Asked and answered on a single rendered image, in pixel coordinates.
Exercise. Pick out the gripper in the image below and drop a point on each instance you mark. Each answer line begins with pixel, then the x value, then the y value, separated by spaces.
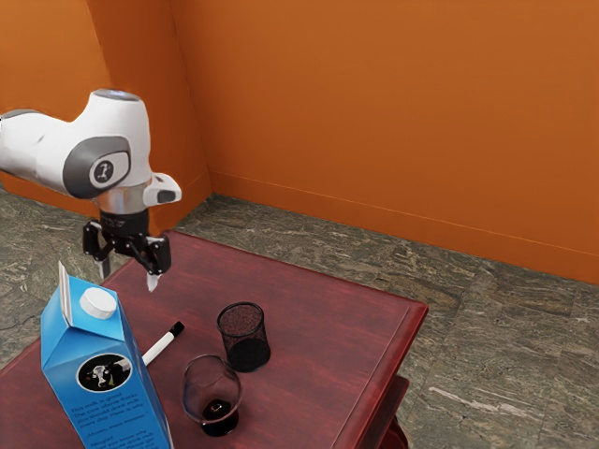
pixel 124 227

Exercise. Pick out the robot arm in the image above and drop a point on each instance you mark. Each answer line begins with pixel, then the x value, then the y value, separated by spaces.
pixel 107 140

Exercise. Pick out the white marker pen black cap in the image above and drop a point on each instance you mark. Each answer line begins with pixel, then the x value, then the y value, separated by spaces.
pixel 163 343

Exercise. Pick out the blue milk carton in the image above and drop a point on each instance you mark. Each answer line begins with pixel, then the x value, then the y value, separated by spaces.
pixel 100 374

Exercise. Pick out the black mesh pen holder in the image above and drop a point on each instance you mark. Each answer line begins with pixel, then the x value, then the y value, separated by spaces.
pixel 243 337

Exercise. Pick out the dark stemmed wine glass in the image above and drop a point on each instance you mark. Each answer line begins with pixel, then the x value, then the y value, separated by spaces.
pixel 213 393

